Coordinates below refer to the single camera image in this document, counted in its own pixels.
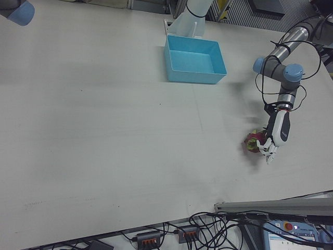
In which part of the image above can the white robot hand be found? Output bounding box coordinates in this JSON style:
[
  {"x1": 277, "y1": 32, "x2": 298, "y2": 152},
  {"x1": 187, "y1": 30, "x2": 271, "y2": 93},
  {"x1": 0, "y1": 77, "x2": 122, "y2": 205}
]
[{"x1": 255, "y1": 109, "x2": 292, "y2": 166}]

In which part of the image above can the pink dragon fruit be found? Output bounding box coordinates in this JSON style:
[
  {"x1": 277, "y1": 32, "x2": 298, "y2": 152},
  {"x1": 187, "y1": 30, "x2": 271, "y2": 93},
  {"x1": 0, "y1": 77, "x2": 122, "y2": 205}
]
[{"x1": 243, "y1": 127, "x2": 268, "y2": 155}]

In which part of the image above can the aluminium profile bar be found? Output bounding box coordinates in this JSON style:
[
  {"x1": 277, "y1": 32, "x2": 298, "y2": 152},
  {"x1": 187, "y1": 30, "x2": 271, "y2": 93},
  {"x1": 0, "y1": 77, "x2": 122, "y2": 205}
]
[{"x1": 213, "y1": 191, "x2": 333, "y2": 217}]

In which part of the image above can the robot teach pendant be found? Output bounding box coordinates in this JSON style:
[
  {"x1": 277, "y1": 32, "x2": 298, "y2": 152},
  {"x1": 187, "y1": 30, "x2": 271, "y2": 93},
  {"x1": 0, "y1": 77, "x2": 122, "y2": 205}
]
[{"x1": 262, "y1": 219, "x2": 321, "y2": 250}]

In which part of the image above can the light blue plastic box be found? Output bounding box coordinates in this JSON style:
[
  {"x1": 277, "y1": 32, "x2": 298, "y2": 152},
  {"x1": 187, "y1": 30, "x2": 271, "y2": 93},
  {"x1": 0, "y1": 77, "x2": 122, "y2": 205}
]
[{"x1": 163, "y1": 34, "x2": 228, "y2": 85}]

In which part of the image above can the dark grey box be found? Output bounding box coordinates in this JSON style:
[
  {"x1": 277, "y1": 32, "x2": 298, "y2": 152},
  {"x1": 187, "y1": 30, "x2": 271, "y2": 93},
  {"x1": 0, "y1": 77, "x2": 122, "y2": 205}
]
[{"x1": 250, "y1": 0, "x2": 286, "y2": 19}]

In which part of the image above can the white stand column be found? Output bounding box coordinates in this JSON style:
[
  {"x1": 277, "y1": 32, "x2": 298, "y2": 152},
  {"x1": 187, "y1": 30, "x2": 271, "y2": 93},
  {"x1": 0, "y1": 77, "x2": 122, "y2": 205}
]
[{"x1": 163, "y1": 0, "x2": 213, "y2": 40}]

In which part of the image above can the grey USB hub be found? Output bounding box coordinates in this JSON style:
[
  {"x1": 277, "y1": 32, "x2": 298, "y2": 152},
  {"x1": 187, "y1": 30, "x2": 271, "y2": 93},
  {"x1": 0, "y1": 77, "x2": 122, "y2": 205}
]
[
  {"x1": 136, "y1": 230, "x2": 161, "y2": 247},
  {"x1": 177, "y1": 225, "x2": 200, "y2": 244}
]

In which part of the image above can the flat black device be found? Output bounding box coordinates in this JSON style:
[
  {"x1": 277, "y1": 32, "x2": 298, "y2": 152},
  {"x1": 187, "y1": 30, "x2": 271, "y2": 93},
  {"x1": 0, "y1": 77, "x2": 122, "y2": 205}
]
[{"x1": 87, "y1": 239, "x2": 114, "y2": 250}]

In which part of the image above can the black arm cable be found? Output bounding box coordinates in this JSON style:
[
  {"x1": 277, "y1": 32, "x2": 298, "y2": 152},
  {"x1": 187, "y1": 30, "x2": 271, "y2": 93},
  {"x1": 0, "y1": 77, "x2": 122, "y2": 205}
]
[{"x1": 254, "y1": 14, "x2": 333, "y2": 112}]

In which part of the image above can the thick black cable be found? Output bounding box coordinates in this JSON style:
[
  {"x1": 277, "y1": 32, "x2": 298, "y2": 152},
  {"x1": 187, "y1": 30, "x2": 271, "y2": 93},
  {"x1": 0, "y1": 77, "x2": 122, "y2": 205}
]
[{"x1": 224, "y1": 211, "x2": 333, "y2": 226}]

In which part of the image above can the yellow black frame part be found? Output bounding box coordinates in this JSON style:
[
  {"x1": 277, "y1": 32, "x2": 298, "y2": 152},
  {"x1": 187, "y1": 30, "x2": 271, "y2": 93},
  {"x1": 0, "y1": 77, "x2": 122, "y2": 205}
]
[{"x1": 216, "y1": 0, "x2": 235, "y2": 22}]

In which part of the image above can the thin black cable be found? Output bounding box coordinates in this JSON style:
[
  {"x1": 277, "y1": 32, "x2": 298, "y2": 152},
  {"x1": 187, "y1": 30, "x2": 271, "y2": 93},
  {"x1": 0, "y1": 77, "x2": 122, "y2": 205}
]
[{"x1": 120, "y1": 230, "x2": 139, "y2": 243}]

